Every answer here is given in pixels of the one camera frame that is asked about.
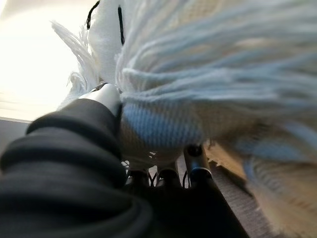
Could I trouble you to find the white fringed cushion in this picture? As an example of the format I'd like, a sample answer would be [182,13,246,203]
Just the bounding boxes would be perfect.
[51,0,317,238]

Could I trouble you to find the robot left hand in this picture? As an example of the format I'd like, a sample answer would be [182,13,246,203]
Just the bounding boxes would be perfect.
[0,83,250,238]

